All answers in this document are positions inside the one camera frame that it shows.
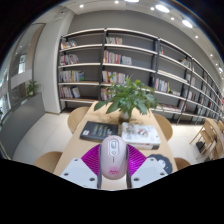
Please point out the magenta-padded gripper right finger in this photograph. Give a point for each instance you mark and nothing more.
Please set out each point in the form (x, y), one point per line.
(150, 171)

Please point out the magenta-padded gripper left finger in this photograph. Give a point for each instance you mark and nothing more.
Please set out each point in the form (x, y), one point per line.
(75, 171)

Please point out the pink computer mouse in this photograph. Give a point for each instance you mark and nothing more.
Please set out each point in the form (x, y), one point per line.
(113, 160)

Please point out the red-spined book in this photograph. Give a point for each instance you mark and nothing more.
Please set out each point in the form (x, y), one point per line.
(146, 146)

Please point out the round-backed wooden chair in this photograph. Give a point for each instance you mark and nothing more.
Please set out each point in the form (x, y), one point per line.
(46, 161)
(181, 163)
(165, 125)
(76, 118)

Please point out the white illustrated book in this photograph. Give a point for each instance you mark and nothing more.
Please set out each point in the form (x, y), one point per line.
(141, 133)

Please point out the black book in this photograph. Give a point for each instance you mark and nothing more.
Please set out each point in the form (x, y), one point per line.
(98, 130)

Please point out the wooden slatted chair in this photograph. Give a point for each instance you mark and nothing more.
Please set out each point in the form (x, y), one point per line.
(208, 135)

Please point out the green potted plant white pot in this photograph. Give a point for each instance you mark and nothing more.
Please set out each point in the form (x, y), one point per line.
(128, 96)

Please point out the green indoor floor plant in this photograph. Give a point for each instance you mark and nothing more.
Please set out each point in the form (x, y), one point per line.
(32, 88)

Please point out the grey shelf unit with books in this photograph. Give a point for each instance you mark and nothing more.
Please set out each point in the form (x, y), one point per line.
(83, 55)

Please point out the group of ceiling lights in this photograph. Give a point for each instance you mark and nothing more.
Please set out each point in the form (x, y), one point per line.
(162, 8)

